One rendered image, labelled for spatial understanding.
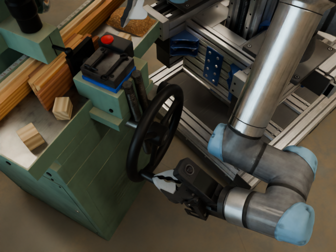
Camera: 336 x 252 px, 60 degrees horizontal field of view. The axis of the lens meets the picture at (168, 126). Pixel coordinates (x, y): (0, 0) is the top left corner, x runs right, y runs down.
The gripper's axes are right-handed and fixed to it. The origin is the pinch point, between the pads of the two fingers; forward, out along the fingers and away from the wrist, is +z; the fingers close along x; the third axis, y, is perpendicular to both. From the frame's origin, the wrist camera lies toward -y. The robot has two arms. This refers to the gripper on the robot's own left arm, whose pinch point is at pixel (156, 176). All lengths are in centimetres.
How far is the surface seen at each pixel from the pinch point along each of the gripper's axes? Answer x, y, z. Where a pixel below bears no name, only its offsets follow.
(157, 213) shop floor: 14, 67, 47
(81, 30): 23.6, -29.7, 29.7
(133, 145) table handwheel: 0.5, -10.9, 1.2
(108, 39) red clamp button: 16.4, -29.4, 10.5
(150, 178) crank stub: -0.5, 0.8, 2.2
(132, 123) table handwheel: 9.9, -7.2, 11.8
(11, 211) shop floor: -23, 37, 106
